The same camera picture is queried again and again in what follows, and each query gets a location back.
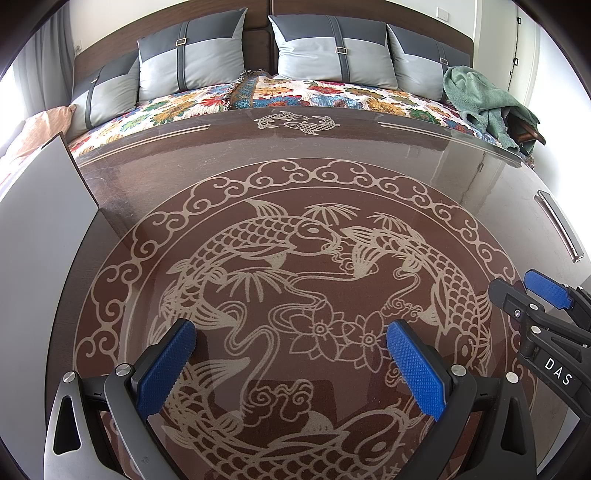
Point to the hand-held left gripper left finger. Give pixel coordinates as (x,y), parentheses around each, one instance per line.
(166,364)

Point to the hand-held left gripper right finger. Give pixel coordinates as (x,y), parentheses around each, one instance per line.
(415,369)

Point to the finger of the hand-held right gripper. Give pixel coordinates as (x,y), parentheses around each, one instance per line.
(510,297)
(549,288)

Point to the white cardboard box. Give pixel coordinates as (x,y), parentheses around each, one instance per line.
(41,230)

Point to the smartphone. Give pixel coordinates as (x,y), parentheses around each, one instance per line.
(558,226)

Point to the dark wooden sofa armrest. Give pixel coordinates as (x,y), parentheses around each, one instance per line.
(524,131)

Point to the green cloth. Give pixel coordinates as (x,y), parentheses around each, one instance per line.
(475,92)

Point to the white door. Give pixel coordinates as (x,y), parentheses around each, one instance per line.
(524,46)

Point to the floral sofa cover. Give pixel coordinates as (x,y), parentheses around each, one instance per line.
(369,97)
(161,110)

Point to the grey two-tone pillow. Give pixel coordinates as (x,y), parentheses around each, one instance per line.
(323,50)
(425,60)
(194,64)
(111,92)

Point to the pink pillow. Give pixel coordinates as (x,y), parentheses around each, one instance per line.
(37,134)

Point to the brown wooden sofa backrest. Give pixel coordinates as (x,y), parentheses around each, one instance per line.
(415,14)
(256,41)

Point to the grey curtain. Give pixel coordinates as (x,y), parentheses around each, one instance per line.
(46,60)

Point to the white wall socket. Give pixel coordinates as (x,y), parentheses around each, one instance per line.
(443,14)

